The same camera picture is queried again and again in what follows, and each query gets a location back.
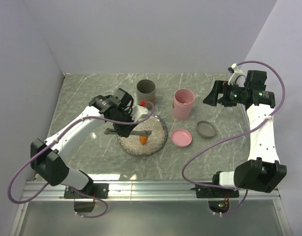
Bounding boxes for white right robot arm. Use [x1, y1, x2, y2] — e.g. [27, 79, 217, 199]
[203, 70, 287, 197]

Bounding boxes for grey round lid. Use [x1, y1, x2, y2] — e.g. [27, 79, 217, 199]
[196, 120, 217, 139]

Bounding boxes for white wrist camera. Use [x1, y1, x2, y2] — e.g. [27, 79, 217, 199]
[228, 63, 245, 85]
[131, 100, 153, 122]

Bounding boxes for metal food tongs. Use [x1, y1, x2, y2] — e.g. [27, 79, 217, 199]
[104, 128, 152, 138]

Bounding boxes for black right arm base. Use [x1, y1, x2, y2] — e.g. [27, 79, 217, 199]
[191, 185, 240, 199]

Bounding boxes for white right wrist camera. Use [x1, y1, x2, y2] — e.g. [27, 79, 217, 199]
[228, 63, 245, 85]

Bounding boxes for speckled ceramic plate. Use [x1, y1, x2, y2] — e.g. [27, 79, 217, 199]
[117, 114, 168, 156]

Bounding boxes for pink cup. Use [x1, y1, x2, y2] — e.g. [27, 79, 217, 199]
[172, 88, 195, 120]

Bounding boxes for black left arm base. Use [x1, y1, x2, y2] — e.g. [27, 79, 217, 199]
[63, 183, 110, 199]

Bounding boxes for aluminium mounting rail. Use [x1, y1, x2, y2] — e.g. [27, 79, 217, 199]
[20, 180, 281, 202]

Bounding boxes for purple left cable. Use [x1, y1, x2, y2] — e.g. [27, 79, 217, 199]
[7, 101, 155, 219]

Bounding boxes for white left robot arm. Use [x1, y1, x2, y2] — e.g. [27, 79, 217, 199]
[30, 89, 148, 198]

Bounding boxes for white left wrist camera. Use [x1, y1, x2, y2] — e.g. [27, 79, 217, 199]
[131, 100, 153, 122]

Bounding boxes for pink round lid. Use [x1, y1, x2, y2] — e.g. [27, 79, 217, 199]
[171, 129, 192, 148]

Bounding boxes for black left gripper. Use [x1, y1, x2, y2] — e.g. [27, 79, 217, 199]
[110, 109, 140, 138]

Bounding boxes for grey cup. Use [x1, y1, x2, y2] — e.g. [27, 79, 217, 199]
[136, 79, 156, 104]

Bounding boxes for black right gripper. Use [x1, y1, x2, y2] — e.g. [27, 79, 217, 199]
[203, 80, 248, 107]

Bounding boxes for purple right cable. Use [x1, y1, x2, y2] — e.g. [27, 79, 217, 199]
[181, 60, 286, 216]

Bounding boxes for purple cable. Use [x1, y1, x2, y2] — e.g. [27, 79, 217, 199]
[181, 60, 286, 216]
[7, 101, 155, 219]

